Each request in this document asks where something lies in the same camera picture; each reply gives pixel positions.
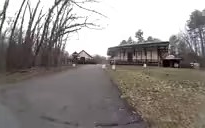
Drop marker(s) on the small dark shed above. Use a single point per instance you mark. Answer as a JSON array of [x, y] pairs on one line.
[[172, 61]]

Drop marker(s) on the group of tall evergreen trees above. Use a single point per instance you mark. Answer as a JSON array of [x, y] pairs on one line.
[[203, 30]]

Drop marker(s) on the grey asphalt road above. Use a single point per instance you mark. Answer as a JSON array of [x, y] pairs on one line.
[[73, 96]]

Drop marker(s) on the small dark roofed kiosk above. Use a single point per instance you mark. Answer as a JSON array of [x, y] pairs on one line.
[[74, 57]]

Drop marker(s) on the grass field with fallen leaves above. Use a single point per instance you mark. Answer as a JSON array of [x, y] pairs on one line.
[[170, 93]]

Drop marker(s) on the trees behind long building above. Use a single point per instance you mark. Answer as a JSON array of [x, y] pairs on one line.
[[139, 35]]

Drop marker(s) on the long building with porch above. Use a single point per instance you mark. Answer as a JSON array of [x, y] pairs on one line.
[[140, 53]]

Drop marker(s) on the small white gabled house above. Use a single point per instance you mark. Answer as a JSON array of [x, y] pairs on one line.
[[84, 56]]

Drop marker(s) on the row of bare trees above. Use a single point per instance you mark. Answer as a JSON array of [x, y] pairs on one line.
[[30, 43]]

